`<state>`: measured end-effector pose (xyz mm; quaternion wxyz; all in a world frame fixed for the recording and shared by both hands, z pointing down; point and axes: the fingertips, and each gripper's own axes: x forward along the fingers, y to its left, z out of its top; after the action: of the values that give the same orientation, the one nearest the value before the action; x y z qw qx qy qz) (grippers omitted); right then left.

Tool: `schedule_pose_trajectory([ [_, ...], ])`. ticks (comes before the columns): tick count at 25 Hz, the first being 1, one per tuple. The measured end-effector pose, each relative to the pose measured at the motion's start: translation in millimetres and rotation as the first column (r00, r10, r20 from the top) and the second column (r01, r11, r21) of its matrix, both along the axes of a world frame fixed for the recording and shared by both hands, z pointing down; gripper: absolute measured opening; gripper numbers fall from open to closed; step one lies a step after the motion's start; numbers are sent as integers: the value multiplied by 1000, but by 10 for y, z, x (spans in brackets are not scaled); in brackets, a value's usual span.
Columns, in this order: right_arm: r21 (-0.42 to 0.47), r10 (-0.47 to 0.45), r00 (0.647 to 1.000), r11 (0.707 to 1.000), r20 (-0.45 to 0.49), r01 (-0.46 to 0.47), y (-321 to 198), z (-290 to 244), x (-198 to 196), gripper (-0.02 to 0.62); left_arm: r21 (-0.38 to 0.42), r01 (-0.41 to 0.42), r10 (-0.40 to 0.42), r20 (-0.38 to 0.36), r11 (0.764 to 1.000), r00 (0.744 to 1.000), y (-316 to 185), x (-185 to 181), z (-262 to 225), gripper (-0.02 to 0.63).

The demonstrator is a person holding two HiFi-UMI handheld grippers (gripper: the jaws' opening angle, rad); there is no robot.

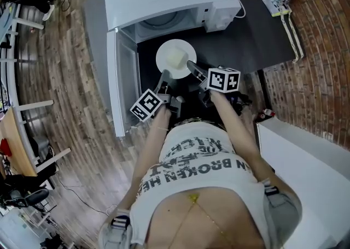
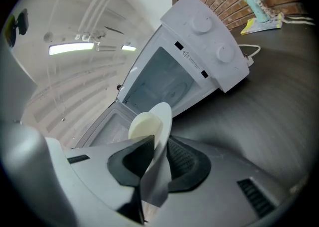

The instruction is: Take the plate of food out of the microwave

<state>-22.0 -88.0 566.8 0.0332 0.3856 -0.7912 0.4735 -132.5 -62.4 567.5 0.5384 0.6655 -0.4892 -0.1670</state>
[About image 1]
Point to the white round plate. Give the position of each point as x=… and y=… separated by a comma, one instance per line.
x=164, y=51

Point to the white printed t-shirt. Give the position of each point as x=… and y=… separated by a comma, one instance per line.
x=197, y=174

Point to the red item on desk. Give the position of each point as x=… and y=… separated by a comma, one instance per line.
x=5, y=146

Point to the dark table with white legs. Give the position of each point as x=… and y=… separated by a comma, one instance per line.
x=246, y=37

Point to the wooden desk with white legs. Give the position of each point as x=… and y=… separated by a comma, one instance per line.
x=16, y=144

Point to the red capped small bottle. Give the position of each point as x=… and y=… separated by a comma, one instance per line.
x=265, y=114

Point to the white frame desk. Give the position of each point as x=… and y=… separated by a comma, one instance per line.
x=11, y=20

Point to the pale food block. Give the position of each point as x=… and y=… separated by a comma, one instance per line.
x=177, y=57

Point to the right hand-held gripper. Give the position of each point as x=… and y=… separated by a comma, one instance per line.
x=222, y=79

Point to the person's right forearm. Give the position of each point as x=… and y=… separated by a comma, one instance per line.
x=238, y=133

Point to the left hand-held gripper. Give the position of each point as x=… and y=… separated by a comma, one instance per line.
x=146, y=105

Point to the white low cabinet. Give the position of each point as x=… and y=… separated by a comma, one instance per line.
x=309, y=176

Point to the person's left forearm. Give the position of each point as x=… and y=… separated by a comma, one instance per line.
x=147, y=157

